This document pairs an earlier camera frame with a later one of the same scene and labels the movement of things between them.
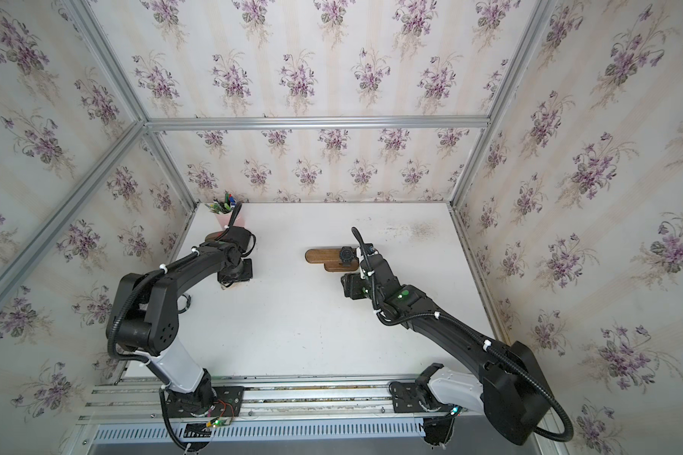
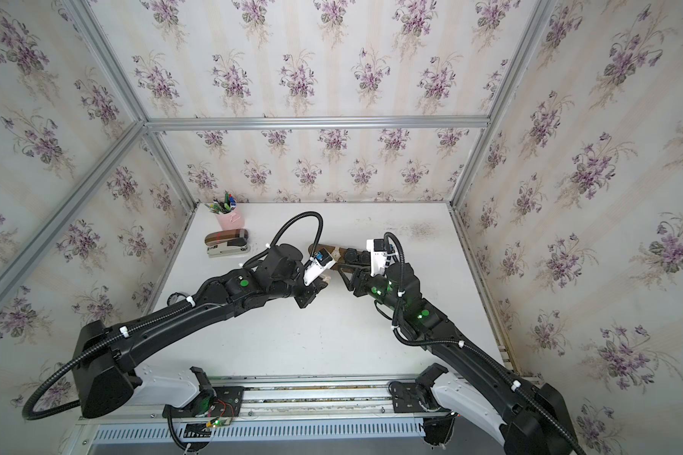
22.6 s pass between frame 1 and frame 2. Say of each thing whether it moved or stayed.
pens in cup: stayed
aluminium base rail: stayed
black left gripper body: moved
